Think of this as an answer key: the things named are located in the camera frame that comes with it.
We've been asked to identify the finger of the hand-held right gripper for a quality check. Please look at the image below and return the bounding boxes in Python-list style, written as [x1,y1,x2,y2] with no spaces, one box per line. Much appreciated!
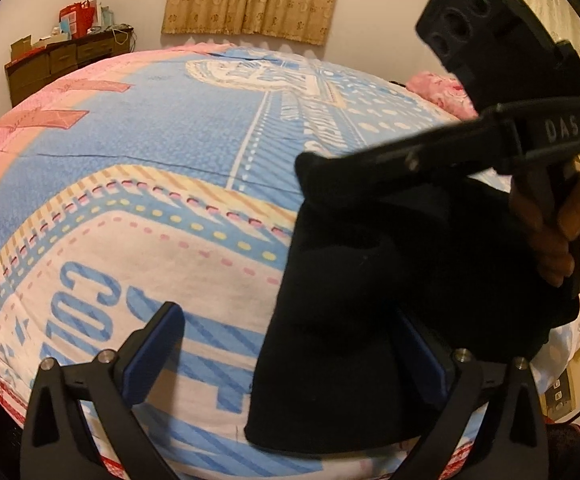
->
[295,110,521,196]

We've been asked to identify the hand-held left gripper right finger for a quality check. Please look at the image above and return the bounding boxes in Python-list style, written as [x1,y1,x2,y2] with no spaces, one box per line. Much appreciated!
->
[395,310,548,480]

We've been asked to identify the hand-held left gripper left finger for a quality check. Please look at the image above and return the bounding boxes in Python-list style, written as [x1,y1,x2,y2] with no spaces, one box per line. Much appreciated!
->
[20,301,186,480]

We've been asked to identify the black rhinestone pants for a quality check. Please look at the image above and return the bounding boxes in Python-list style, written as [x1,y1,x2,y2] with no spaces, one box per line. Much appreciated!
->
[244,160,580,458]

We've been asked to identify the person's right hand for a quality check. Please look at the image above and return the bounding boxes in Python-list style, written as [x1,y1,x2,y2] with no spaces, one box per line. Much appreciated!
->
[510,167,580,288]

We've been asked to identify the pink floral folded blanket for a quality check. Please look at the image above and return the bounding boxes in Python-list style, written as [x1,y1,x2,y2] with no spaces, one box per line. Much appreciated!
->
[405,71,478,121]

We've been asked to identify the bed with patterned sheet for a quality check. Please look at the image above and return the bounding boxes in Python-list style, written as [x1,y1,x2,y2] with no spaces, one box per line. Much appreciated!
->
[0,42,580,480]

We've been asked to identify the brown wooden desk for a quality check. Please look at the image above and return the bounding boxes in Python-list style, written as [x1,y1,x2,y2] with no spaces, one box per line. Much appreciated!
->
[4,27,136,108]

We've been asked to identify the brown cardboard box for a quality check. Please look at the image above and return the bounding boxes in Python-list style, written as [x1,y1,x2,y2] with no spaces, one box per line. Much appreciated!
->
[10,35,33,61]

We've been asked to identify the red gift bag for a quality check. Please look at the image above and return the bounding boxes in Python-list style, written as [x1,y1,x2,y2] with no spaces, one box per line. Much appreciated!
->
[59,0,96,38]

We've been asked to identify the beige switch panel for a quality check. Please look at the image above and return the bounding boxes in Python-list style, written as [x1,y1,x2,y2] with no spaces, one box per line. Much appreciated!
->
[545,372,577,417]

